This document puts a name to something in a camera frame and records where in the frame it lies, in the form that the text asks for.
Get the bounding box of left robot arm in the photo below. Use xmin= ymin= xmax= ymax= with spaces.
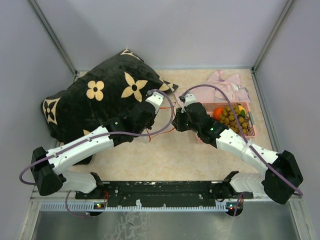
xmin=31 ymin=100 xmax=160 ymax=199

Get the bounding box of aluminium frame post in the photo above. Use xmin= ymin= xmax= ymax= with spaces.
xmin=27 ymin=0 xmax=78 ymax=77
xmin=251 ymin=0 xmax=296 ymax=74

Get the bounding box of orange fruit upper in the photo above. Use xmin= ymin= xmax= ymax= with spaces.
xmin=212 ymin=107 xmax=224 ymax=121

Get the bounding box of pink crumpled cloth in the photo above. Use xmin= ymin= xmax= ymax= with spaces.
xmin=188 ymin=70 xmax=251 ymax=104

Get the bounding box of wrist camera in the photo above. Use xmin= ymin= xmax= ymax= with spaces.
xmin=145 ymin=90 xmax=164 ymax=113
xmin=178 ymin=93 xmax=198 ymax=108

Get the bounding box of black floral pillow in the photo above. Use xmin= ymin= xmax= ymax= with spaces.
xmin=40 ymin=49 xmax=179 ymax=166

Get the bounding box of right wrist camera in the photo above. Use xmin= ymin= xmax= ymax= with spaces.
xmin=178 ymin=93 xmax=198 ymax=108

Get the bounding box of aluminium frame post right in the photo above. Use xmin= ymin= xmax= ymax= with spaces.
xmin=251 ymin=0 xmax=296 ymax=74

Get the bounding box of clear zip top bag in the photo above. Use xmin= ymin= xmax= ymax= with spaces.
xmin=144 ymin=106 xmax=176 ymax=143

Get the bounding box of aluminium frame post left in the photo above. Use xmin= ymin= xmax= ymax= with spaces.
xmin=27 ymin=0 xmax=78 ymax=77

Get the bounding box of yellow orange fruit right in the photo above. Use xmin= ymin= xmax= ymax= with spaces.
xmin=238 ymin=105 xmax=246 ymax=116

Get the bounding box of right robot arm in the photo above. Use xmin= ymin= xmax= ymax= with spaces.
xmin=172 ymin=102 xmax=304 ymax=205

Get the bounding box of brown longan bunch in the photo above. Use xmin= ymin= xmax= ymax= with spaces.
xmin=220 ymin=105 xmax=248 ymax=135

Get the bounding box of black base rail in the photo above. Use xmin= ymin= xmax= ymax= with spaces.
xmin=75 ymin=180 xmax=254 ymax=215

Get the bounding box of pink plastic basket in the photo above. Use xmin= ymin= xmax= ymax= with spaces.
xmin=203 ymin=101 xmax=257 ymax=140

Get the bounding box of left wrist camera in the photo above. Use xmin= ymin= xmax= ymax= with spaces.
xmin=145 ymin=90 xmax=164 ymax=113

